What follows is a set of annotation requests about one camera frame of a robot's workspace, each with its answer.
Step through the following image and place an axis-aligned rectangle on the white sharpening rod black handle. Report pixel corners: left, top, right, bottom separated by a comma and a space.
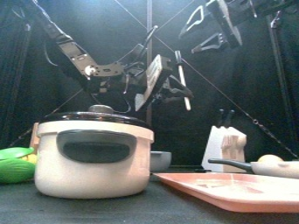
174, 50, 192, 112

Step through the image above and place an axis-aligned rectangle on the black pot lid silver knob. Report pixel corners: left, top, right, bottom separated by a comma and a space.
40, 104, 152, 129

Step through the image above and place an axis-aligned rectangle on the small grey bowl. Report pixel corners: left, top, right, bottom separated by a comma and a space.
150, 150, 174, 173

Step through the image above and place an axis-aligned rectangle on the white knife block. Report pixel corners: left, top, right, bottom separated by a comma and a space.
200, 125, 248, 173

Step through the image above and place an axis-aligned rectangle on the yellow toy food ball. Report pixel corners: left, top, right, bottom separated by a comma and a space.
256, 154, 286, 165

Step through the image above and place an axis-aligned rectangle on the white toy cooking pot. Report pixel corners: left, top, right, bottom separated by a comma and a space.
32, 120, 155, 200

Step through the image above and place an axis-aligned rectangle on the pink plastic tray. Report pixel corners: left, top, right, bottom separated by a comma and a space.
154, 171, 299, 214

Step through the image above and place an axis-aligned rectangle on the peach wooden board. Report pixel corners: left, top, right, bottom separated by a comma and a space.
30, 122, 42, 155

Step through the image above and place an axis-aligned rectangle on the toy corn green husk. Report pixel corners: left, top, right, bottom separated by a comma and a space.
0, 146, 39, 185

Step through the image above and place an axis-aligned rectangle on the black knife handle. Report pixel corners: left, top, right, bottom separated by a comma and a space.
224, 109, 236, 129
218, 108, 226, 128

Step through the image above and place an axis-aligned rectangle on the diagonal steel brace wire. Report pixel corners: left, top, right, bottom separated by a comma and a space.
112, 0, 299, 160
5, 0, 196, 148

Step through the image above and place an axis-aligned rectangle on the black side frame post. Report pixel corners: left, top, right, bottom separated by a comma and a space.
266, 11, 299, 152

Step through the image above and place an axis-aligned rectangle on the white pan black handle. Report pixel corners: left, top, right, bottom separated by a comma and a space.
207, 157, 299, 179

